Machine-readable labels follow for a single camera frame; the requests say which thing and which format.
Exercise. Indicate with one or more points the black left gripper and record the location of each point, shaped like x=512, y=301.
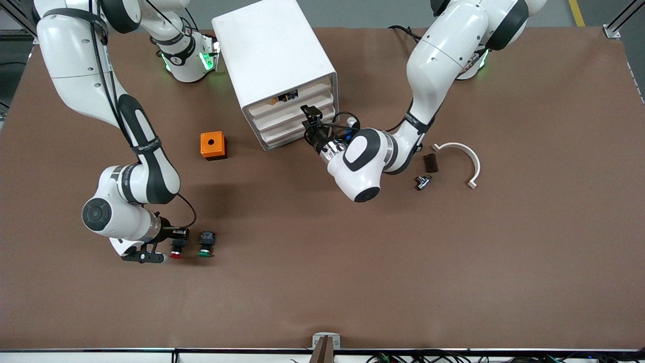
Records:
x=317, y=139

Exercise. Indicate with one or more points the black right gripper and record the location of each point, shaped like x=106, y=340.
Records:
x=167, y=234

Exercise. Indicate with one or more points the red mushroom push button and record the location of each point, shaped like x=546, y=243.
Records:
x=175, y=255

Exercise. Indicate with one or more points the white drawer cabinet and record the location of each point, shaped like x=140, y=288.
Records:
x=272, y=45

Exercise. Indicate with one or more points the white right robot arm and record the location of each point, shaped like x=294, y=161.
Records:
x=75, y=60

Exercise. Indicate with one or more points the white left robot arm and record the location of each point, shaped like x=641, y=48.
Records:
x=443, y=50

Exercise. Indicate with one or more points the green mushroom push button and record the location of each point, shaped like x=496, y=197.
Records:
x=205, y=242

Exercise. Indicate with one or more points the small brown block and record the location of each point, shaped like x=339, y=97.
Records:
x=431, y=163

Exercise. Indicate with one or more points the small metal fitting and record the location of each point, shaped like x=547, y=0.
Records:
x=423, y=182

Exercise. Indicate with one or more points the orange button enclosure box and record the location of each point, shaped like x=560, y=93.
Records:
x=211, y=143

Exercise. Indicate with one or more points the white table frame rail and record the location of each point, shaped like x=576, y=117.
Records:
x=101, y=357

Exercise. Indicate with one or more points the white curved plastic bracket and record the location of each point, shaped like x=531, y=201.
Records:
x=476, y=166

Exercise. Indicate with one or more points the grey metal edge bracket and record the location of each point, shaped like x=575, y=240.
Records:
x=326, y=339

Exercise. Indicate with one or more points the brown wooden post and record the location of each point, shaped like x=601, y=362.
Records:
x=322, y=353

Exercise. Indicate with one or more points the black aluminium frame post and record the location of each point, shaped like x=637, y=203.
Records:
x=15, y=15
x=630, y=12

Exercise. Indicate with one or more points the silver corner bracket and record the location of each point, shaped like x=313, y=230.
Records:
x=611, y=32

